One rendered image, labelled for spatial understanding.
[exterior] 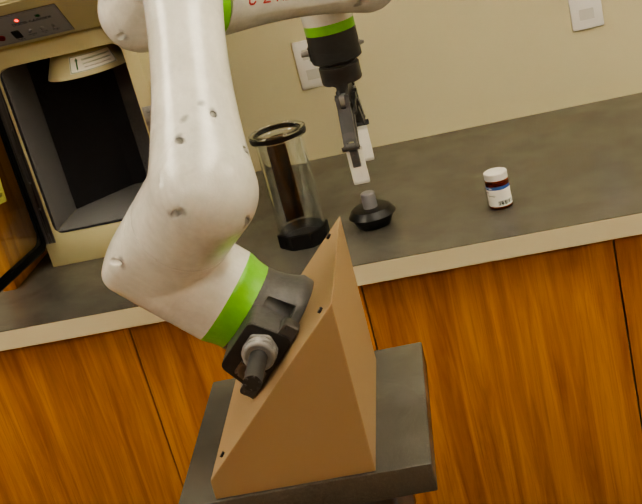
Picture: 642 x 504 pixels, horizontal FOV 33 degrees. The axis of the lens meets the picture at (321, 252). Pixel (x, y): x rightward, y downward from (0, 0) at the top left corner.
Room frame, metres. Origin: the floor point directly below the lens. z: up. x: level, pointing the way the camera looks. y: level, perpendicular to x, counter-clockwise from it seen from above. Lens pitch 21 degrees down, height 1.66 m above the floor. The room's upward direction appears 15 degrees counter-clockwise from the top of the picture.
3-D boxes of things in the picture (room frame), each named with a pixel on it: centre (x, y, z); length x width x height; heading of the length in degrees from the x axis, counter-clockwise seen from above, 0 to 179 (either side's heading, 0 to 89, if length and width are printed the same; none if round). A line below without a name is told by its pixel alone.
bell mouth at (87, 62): (2.26, 0.37, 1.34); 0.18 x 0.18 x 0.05
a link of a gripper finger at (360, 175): (1.89, -0.11, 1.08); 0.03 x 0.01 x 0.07; 78
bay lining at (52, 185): (2.28, 0.38, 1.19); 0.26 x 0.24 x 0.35; 79
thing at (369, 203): (1.95, -0.11, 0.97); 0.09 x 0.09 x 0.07
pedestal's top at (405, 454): (1.29, 0.07, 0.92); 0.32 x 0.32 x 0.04; 82
